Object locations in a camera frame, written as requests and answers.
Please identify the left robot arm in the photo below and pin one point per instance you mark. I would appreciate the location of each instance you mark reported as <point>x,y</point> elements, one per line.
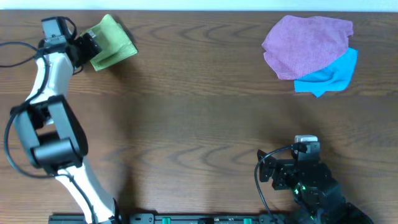
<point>48,130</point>

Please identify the folded green cloth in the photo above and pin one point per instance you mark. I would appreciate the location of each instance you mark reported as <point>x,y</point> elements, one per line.
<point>106,59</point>

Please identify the blue cloth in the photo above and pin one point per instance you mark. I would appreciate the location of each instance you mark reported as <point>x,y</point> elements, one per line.
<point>335,77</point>

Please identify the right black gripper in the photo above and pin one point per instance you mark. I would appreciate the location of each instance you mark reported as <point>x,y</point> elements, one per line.
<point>283,168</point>

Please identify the green microfiber cloth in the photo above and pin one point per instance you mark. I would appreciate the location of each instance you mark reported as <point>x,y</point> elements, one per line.
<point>109,34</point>

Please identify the purple cloth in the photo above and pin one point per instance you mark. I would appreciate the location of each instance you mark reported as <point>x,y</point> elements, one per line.
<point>297,46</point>

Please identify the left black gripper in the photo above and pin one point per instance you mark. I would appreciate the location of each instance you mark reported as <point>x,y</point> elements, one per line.
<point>90,45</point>

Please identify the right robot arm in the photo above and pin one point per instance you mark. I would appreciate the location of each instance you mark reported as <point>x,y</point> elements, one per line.
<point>327,205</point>

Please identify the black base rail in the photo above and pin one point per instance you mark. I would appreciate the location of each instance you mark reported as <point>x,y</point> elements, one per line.
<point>150,218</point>

